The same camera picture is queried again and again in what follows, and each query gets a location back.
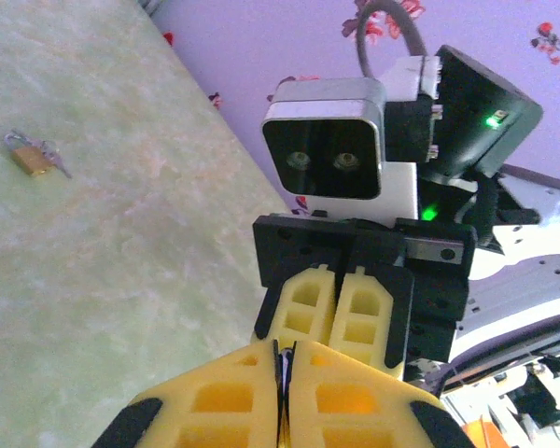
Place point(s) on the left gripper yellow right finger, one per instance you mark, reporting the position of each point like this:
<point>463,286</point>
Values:
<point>308,382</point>

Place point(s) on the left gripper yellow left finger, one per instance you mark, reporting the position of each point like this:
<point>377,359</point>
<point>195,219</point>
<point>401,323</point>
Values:
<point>261,373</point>

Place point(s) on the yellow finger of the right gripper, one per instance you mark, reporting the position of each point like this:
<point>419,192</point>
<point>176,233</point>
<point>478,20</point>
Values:
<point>359,317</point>
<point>303,305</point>

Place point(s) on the brass padlock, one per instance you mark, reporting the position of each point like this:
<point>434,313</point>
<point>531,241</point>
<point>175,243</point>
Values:
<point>30,161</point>

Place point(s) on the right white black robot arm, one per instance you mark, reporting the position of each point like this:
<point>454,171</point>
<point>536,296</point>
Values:
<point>518,298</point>

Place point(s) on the orange object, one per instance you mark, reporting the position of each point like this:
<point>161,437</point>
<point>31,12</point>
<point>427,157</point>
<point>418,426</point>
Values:
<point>485,436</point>

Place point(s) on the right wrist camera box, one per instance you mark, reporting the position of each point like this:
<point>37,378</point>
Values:
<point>322,158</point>

